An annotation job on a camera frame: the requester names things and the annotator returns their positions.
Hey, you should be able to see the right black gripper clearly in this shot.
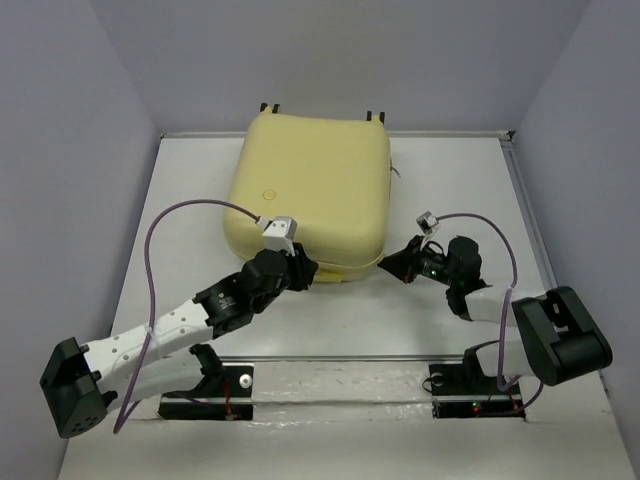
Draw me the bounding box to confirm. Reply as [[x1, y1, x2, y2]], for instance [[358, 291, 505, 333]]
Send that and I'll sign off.
[[376, 234, 457, 287]]

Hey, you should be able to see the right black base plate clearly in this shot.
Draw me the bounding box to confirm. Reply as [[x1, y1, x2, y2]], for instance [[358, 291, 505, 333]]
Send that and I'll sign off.
[[421, 341, 526, 419]]

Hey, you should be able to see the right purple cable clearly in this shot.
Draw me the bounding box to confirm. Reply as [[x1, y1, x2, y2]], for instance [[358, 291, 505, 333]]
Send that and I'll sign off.
[[434, 212, 546, 414]]

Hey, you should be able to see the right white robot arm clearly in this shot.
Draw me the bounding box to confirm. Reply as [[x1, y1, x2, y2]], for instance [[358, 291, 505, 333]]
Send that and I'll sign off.
[[378, 235, 613, 392]]

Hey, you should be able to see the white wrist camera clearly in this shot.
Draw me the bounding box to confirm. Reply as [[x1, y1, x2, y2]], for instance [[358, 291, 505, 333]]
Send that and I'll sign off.
[[262, 216, 297, 256], [416, 211, 440, 239]]

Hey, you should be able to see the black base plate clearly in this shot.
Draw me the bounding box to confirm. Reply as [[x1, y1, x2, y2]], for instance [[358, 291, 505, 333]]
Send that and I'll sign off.
[[421, 341, 526, 419], [158, 344, 254, 421]]

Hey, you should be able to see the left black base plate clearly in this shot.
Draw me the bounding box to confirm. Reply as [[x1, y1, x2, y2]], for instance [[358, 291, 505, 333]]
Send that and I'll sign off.
[[158, 344, 254, 421]]

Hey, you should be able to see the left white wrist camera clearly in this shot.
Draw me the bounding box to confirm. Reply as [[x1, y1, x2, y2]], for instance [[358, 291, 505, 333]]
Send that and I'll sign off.
[[262, 216, 297, 256]]

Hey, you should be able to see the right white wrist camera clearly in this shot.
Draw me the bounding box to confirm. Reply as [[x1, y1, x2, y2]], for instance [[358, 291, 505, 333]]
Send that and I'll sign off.
[[416, 211, 440, 239]]

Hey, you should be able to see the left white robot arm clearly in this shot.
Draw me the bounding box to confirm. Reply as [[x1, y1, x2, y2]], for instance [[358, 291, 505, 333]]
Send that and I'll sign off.
[[39, 243, 319, 439]]

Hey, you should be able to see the yellow suitcase with black lining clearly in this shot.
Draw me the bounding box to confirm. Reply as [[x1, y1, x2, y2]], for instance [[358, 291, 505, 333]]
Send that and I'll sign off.
[[227, 103, 393, 283]]

